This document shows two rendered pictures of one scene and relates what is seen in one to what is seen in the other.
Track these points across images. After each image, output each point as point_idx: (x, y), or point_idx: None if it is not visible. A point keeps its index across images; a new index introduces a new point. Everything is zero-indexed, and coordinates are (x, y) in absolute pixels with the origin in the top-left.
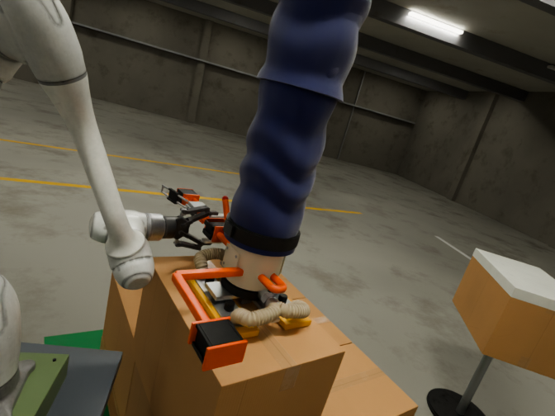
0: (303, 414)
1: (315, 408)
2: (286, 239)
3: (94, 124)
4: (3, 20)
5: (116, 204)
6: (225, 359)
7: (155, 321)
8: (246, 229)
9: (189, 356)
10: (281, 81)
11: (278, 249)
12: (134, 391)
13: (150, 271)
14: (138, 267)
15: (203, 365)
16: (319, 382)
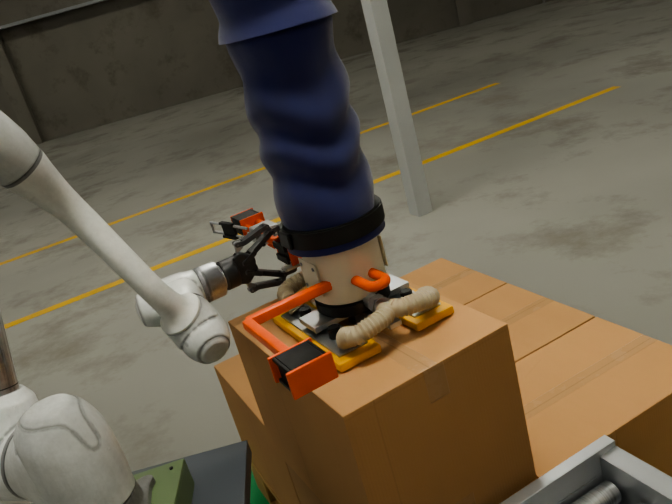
0: (492, 425)
1: (508, 412)
2: (357, 220)
3: (78, 199)
4: None
5: (145, 273)
6: (314, 379)
7: (270, 392)
8: (303, 231)
9: (309, 407)
10: (241, 39)
11: (354, 236)
12: (301, 495)
13: (222, 331)
14: (205, 333)
15: (292, 393)
16: (489, 376)
